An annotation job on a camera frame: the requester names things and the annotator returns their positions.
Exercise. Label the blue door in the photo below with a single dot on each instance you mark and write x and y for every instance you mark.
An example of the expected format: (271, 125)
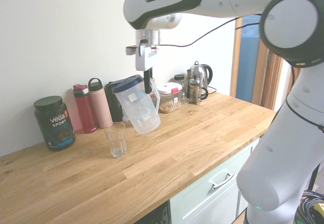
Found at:
(249, 64)

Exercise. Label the glass jar black lid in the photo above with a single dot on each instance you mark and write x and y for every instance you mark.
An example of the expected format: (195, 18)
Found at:
(178, 77)

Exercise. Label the black dishwasher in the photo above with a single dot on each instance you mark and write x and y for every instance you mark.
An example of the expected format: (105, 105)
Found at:
(157, 214)

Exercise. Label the red drinking bottle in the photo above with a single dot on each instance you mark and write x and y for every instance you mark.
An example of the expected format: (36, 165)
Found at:
(84, 110)

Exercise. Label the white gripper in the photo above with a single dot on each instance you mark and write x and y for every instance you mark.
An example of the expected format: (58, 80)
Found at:
(143, 59)

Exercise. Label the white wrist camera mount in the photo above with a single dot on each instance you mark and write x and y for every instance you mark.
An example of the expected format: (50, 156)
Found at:
(130, 50)

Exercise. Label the black Vega protein tub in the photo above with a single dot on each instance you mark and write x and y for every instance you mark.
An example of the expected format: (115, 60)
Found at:
(54, 122)

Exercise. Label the steel electric kettle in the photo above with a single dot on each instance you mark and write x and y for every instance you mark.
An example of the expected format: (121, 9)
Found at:
(203, 70)

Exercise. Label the wooden door frame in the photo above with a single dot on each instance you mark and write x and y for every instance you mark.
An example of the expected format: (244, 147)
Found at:
(263, 82)

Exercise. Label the clear plastic water pitcher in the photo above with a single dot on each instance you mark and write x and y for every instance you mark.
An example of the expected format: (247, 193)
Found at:
(141, 117)

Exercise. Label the clear faceted drinking glass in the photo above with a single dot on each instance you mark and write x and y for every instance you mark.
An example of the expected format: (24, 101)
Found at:
(115, 143)

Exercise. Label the glass french press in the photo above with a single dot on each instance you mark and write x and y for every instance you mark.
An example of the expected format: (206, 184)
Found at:
(197, 89)

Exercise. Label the pink drinking bottle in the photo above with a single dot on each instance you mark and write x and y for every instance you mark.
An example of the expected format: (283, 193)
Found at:
(101, 105)

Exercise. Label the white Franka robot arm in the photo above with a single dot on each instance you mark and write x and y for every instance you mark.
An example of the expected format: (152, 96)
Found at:
(278, 158)

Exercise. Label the pale base cabinet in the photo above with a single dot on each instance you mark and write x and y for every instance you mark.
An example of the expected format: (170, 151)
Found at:
(202, 198)

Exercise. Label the clear nut storage container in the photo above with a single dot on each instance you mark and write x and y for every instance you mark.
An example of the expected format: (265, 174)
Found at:
(169, 99)

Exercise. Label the clear glass mug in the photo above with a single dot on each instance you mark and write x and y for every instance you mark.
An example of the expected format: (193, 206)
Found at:
(183, 92)

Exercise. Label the black insulated jug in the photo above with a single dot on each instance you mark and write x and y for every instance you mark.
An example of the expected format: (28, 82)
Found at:
(113, 105)

